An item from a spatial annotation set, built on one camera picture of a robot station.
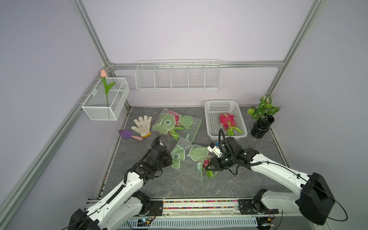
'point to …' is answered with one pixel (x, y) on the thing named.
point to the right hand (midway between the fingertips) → (206, 168)
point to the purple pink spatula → (126, 134)
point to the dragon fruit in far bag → (178, 125)
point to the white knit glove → (143, 126)
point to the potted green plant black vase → (264, 114)
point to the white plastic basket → (213, 109)
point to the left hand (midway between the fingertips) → (170, 157)
